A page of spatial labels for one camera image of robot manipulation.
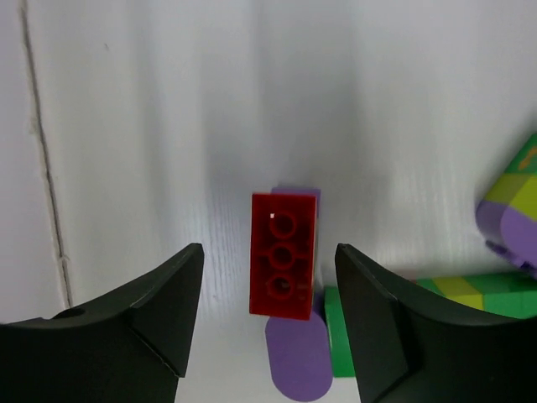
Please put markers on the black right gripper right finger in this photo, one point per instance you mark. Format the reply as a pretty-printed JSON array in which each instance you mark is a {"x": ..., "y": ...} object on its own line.
[{"x": 409, "y": 344}]

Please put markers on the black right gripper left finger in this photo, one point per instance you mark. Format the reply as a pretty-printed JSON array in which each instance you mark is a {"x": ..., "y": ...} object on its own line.
[{"x": 131, "y": 344}]

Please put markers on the green lego brick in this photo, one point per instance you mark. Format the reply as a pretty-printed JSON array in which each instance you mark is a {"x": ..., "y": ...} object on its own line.
[{"x": 341, "y": 357}]

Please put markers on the green lime purple lego block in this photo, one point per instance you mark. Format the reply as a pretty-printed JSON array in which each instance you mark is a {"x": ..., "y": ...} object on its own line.
[{"x": 506, "y": 218}]

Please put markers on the purple lego brick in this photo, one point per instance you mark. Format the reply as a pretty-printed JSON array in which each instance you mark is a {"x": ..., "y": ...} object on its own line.
[{"x": 299, "y": 355}]

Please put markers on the red lego brick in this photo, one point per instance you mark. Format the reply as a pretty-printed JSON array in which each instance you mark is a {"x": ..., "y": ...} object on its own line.
[{"x": 282, "y": 255}]

